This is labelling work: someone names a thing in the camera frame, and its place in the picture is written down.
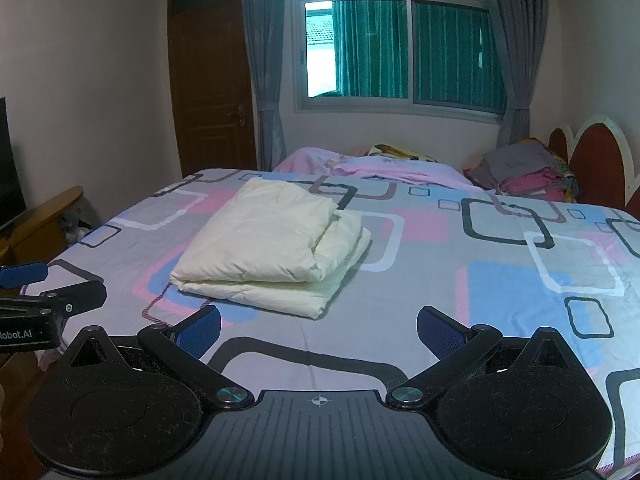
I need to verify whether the cream padded quilted jacket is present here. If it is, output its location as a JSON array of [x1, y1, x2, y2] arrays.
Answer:
[[170, 178, 371, 320]]

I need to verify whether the patterned grey bed sheet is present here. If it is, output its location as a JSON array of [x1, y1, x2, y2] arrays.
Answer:
[[27, 169, 639, 479]]

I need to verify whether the pile of folded clothes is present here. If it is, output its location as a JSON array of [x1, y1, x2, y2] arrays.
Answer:
[[463, 139, 579, 203]]

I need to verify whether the brown wooden door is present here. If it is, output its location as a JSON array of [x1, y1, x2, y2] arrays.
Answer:
[[167, 0, 257, 176]]

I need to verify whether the grey curtain right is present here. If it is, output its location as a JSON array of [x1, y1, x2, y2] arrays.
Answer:
[[487, 0, 549, 148]]

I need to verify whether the pink blanket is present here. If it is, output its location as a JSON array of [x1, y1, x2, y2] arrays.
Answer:
[[272, 148, 478, 191]]

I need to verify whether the black television screen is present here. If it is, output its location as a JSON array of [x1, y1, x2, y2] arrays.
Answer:
[[0, 98, 26, 230]]

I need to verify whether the red white headboard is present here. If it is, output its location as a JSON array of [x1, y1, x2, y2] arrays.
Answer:
[[548, 115, 639, 219]]

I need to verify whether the yellow patterned pillow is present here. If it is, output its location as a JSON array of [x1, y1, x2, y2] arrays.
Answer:
[[366, 143, 436, 162]]

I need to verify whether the window with green curtain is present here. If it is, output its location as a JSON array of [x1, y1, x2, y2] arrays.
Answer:
[[293, 0, 506, 117]]

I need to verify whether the wooden tv cabinet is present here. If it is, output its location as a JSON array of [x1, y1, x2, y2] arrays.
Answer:
[[1, 185, 84, 266]]

